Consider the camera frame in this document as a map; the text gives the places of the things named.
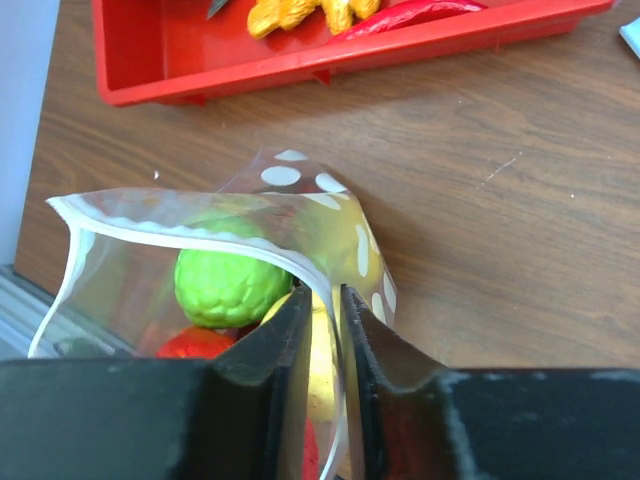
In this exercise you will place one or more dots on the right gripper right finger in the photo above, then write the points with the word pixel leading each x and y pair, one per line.
pixel 410 417

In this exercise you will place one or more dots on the yellow toy lemon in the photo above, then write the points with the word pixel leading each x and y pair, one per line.
pixel 322 369

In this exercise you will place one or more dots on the red toy chili pepper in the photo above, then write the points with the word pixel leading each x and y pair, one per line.
pixel 406 14

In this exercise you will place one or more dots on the clear polka dot zip bag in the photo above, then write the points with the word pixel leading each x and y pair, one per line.
pixel 283 208

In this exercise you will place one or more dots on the green custard apple toy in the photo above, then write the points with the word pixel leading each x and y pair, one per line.
pixel 220 290

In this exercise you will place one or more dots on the red plastic tray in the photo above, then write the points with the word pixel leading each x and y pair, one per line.
pixel 172 52

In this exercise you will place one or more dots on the grey toy fish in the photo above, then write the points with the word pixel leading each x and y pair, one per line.
pixel 214 7

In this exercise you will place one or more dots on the orange toy ginger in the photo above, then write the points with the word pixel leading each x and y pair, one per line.
pixel 266 16

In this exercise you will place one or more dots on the dark red toy apple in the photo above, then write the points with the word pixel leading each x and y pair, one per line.
pixel 189 342

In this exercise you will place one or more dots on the red orange toy apple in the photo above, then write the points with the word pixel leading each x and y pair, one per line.
pixel 310 461

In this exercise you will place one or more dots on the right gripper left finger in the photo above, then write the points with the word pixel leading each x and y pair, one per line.
pixel 241 415

